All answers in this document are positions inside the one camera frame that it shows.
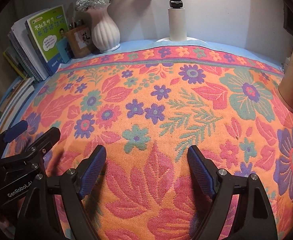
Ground pens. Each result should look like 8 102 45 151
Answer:
70 17 84 30

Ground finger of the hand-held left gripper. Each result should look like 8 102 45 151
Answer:
24 127 61 161
0 120 29 143

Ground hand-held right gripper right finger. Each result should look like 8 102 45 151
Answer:
187 145 279 240

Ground black monitor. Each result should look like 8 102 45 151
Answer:
283 5 293 37

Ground stack of flat books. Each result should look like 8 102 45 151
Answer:
0 76 36 135

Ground white ribbed vase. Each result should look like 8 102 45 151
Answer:
87 7 121 53

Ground floral woven cloth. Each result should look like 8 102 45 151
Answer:
0 45 293 240

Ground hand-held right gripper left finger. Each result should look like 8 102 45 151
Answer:
14 144 107 240

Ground yellow edged book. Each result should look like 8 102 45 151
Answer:
3 50 28 79

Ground small blue book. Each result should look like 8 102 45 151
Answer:
56 38 74 64

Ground white desk lamp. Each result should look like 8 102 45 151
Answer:
156 0 207 43

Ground green cover book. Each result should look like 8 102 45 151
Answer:
25 4 69 75

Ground brown pen holder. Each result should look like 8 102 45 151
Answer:
66 25 96 58

